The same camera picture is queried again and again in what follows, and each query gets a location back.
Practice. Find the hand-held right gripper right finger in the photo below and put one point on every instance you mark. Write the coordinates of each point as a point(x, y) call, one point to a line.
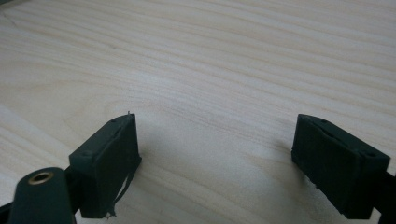
point(336, 168)

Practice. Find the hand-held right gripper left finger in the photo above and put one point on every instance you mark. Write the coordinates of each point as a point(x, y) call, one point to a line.
point(109, 165)

